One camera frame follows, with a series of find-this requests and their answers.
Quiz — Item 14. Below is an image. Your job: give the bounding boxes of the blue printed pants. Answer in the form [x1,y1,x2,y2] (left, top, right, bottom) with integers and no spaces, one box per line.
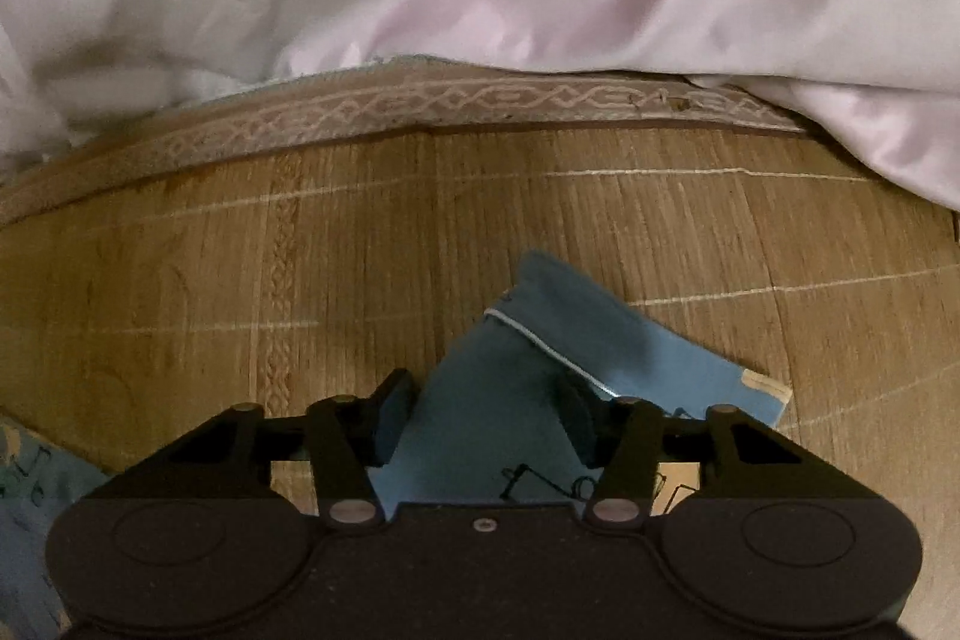
[367,250,794,522]

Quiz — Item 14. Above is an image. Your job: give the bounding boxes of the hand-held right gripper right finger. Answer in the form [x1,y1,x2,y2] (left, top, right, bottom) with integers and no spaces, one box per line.
[551,377,820,531]

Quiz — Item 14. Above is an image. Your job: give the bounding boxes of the woven bamboo mat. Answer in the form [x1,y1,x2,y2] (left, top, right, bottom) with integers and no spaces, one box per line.
[0,56,960,536]

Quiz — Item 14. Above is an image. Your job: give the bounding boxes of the light blue printed cloth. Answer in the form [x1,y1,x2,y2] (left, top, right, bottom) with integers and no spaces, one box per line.
[0,415,113,640]

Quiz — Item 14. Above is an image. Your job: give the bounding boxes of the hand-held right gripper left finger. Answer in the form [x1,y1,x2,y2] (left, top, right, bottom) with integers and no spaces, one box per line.
[142,368,418,531]

